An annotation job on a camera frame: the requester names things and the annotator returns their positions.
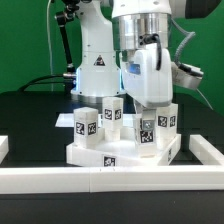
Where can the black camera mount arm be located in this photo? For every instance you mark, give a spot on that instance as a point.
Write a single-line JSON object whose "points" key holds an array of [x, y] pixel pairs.
{"points": [[62, 18]]}

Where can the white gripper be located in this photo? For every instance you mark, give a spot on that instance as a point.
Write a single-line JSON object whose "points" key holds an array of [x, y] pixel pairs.
{"points": [[148, 86]]}

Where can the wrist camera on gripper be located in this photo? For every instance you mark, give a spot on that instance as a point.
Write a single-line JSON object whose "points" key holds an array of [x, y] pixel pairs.
{"points": [[187, 79]]}

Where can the white U-shaped fence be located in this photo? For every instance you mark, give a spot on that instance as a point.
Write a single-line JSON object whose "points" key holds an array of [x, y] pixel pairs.
{"points": [[207, 175]]}

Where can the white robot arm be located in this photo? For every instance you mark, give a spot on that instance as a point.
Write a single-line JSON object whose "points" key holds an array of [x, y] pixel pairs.
{"points": [[125, 45]]}

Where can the white square table top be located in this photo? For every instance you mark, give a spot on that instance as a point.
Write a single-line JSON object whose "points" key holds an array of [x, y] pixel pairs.
{"points": [[122, 153]]}

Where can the marker sheet with tags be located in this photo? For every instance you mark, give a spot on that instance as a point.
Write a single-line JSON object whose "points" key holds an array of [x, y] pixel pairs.
{"points": [[67, 120]]}

